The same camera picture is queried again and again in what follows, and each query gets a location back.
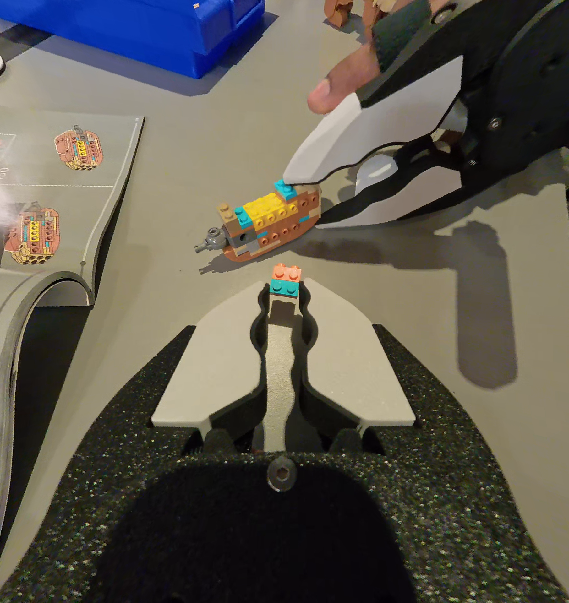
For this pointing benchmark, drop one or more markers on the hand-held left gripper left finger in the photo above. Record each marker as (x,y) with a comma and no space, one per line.
(209,372)

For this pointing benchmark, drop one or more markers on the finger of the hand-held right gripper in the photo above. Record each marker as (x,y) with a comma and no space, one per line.
(383,122)
(407,198)

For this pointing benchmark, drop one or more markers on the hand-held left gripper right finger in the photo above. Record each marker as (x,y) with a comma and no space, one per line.
(355,372)

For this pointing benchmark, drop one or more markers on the small orange teal brick piece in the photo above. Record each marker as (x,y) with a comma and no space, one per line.
(284,282)

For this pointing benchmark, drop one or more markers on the brown toy brick ship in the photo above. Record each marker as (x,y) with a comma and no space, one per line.
(265,226)

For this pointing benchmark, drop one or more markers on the grey desk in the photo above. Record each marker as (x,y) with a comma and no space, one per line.
(407,306)

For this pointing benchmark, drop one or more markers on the person's right hand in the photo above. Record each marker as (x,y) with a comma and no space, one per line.
(341,85)

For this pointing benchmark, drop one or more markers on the brown tan brick animal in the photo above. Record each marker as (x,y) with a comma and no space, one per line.
(336,9)

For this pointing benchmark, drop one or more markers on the grey instruction booklet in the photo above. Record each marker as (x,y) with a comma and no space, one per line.
(100,155)

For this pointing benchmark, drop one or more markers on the large blue plastic bin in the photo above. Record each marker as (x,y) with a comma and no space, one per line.
(124,28)

